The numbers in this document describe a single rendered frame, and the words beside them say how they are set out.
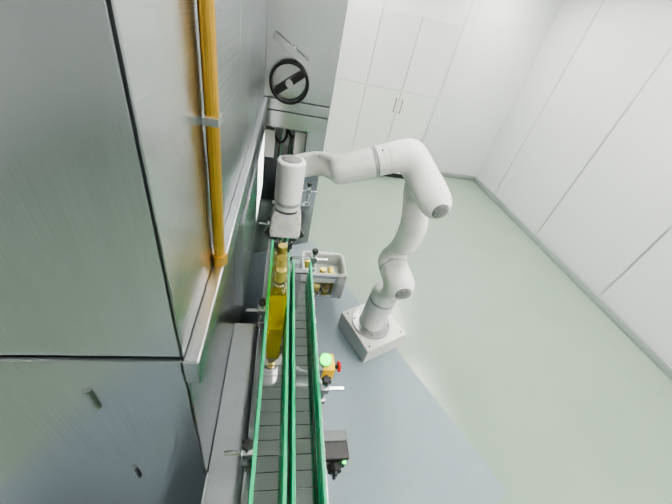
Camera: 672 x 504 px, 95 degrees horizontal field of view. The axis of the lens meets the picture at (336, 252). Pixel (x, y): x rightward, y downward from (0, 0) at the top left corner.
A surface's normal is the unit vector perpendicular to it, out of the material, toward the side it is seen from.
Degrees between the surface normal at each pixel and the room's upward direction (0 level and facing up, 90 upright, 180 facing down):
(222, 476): 0
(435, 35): 90
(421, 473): 0
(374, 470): 0
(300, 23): 90
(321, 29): 90
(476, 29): 90
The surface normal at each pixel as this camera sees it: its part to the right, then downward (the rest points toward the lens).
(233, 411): 0.19, -0.77
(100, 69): 0.11, 0.63
